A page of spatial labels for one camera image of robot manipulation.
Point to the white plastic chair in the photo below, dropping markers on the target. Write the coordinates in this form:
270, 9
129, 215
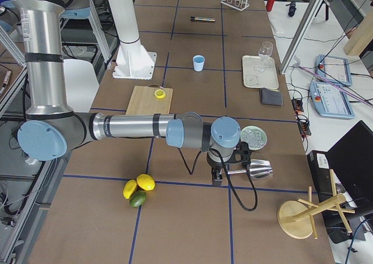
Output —
81, 84

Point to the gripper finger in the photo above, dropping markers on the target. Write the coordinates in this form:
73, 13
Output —
216, 178

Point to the clear wine glass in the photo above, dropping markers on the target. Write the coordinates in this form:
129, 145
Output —
264, 52

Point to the near blue teach pendant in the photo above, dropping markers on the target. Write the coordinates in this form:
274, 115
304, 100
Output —
329, 101

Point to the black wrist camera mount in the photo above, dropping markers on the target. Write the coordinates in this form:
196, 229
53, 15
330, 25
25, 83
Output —
242, 155

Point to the steel muddler black tip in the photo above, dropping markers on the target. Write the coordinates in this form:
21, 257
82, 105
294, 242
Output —
202, 19

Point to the yellow lemon upper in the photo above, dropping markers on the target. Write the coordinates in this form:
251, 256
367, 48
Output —
146, 182

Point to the blue teach pendant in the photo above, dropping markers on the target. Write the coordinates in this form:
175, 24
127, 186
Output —
329, 101
335, 69

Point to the light blue cup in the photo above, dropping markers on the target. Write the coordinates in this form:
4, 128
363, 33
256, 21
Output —
198, 62

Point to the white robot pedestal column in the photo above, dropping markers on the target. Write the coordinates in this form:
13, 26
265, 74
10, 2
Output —
133, 61

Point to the steel ice scoop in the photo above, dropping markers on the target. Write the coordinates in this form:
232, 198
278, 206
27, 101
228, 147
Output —
260, 169

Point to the yellow lemon left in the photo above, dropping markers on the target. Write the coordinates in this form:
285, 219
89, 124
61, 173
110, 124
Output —
130, 188

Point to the bamboo cutting board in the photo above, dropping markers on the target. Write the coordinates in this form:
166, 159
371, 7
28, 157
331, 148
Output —
143, 101

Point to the green bowl of ice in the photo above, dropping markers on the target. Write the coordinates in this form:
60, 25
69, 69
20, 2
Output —
254, 136

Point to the black laptop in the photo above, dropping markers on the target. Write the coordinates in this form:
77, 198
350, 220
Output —
351, 160

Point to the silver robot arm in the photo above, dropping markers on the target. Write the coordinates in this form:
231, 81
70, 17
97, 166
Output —
52, 128

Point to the wooden mug tree stand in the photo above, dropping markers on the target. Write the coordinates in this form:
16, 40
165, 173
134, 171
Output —
296, 217

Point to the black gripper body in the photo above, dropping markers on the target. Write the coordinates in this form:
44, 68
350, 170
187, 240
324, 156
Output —
214, 166

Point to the far blue teach pendant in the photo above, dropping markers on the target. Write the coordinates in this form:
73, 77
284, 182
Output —
335, 69

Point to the cream serving tray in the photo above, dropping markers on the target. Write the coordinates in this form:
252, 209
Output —
259, 74

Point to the aluminium frame post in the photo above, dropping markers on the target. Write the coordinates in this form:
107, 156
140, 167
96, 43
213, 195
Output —
300, 33

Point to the yellow lemon slice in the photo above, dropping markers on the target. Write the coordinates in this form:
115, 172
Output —
159, 93

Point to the dark grey folded cloth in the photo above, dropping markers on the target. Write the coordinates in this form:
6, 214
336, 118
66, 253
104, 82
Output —
270, 97

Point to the green lime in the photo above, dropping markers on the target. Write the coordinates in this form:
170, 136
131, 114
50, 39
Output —
138, 199

